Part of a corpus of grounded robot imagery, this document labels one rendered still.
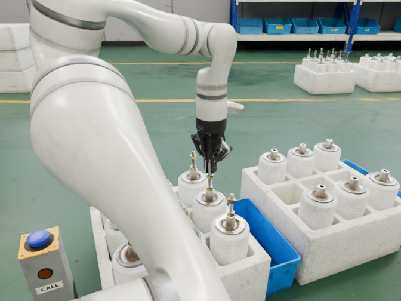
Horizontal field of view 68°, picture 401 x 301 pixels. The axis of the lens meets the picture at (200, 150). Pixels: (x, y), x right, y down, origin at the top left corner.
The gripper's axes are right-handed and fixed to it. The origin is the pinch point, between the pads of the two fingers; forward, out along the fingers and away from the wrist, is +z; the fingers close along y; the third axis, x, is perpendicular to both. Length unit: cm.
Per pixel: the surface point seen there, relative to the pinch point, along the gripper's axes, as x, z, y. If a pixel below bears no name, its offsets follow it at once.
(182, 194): -0.7, 14.3, -10.7
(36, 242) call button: -41.6, 2.3, -5.0
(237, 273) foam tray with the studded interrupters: -8.2, 17.9, 17.9
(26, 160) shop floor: -21, 36, -112
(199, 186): 2.5, 10.6, -6.7
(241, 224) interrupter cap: -2.0, 9.8, 13.3
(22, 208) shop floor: -35, 35, -70
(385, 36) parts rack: 496, 12, -113
